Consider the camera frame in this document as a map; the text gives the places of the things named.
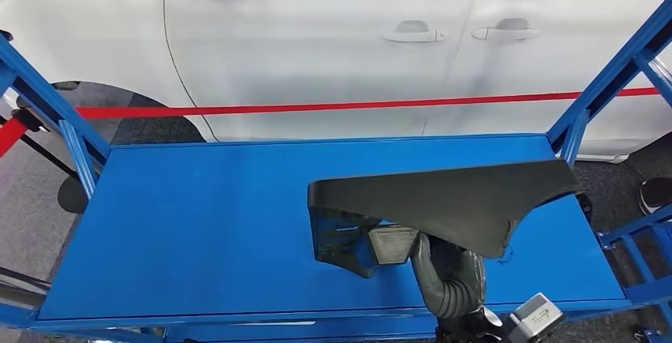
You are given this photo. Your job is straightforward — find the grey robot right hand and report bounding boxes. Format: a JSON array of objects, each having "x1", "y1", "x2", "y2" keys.
[{"x1": 366, "y1": 223, "x2": 421, "y2": 269}]

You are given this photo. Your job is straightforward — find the black plastic plate holder part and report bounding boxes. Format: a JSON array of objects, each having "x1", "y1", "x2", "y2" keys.
[{"x1": 307, "y1": 159, "x2": 581, "y2": 280}]

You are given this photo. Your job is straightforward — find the red barrier belt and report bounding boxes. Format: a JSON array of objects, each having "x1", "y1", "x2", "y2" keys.
[
  {"x1": 0, "y1": 116, "x2": 29, "y2": 159},
  {"x1": 74, "y1": 86, "x2": 660, "y2": 120}
]

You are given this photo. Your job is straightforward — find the white car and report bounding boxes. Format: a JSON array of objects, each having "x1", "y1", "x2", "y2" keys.
[{"x1": 0, "y1": 0, "x2": 672, "y2": 164}]

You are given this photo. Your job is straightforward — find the thin stanchion with black base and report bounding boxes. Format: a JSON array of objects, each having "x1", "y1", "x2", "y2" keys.
[{"x1": 21, "y1": 133, "x2": 91, "y2": 215}]

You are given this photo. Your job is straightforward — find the white car door handle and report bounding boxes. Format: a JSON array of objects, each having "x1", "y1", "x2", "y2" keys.
[
  {"x1": 471, "y1": 17, "x2": 542, "y2": 43},
  {"x1": 381, "y1": 19, "x2": 446, "y2": 44}
]

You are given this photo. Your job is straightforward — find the round black base plate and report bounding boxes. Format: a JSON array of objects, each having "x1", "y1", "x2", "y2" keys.
[{"x1": 636, "y1": 177, "x2": 672, "y2": 217}]

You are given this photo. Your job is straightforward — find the black-topped stanchion post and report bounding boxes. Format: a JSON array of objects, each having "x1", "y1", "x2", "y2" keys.
[{"x1": 10, "y1": 107, "x2": 54, "y2": 135}]

